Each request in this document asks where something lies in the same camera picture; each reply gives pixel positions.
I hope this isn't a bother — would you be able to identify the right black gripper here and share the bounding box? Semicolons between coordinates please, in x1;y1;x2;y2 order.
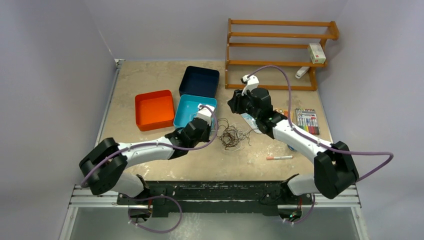
227;87;261;120

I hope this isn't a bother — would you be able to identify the brown cable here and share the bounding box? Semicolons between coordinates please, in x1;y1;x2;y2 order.
215;117;248;150

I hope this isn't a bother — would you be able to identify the white cable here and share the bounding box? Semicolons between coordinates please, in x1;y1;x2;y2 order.
221;123;257;153

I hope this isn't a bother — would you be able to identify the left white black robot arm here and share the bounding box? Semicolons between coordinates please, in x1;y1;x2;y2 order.
79;116;213;205

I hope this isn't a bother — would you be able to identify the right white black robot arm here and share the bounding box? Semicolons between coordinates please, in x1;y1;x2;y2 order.
227;88;359;204

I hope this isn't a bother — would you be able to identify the blue blister pack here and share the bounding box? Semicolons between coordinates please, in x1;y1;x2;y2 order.
241;113;262;134

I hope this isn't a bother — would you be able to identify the orange card pack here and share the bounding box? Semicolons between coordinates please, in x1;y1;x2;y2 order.
274;108;295;121

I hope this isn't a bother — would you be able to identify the dark blue plastic tray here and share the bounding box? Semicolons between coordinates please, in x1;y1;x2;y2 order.
178;65;220;98

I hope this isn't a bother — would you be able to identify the light blue plastic tray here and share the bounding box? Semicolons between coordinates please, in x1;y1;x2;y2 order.
173;94;217;129

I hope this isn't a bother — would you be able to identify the white orange marker pen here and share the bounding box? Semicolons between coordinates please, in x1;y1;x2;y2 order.
266;155;293;161

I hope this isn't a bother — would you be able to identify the coloured marker set pack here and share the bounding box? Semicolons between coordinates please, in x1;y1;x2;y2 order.
295;108;320;135

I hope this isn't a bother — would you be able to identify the white stapler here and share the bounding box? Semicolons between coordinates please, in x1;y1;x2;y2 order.
295;66;310;79

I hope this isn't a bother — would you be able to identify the orange plastic tray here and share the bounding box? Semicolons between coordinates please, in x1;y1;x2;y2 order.
134;89;175;132

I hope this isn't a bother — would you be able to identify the white cardboard box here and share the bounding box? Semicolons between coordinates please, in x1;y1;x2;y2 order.
307;43;327;64

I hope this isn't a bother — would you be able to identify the wooden shelf rack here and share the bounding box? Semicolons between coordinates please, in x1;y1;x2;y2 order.
224;18;340;91

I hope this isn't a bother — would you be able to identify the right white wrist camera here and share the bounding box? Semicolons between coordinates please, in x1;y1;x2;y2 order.
241;75;259;96

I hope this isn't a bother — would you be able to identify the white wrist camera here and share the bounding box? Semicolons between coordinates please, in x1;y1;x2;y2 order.
194;103;215;125
241;75;259;96

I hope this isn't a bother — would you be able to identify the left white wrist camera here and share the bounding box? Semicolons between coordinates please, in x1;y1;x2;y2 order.
194;103;215;125

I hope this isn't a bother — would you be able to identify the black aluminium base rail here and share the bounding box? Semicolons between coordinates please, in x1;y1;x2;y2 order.
67;178;362;220

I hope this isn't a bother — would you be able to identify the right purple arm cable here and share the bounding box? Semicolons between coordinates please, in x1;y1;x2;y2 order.
243;65;395;226

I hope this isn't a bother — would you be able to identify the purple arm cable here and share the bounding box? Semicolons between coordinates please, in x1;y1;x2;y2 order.
79;104;220;234
243;65;395;226

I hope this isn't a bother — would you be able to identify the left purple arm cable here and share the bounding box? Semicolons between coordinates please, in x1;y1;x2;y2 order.
79;104;220;234

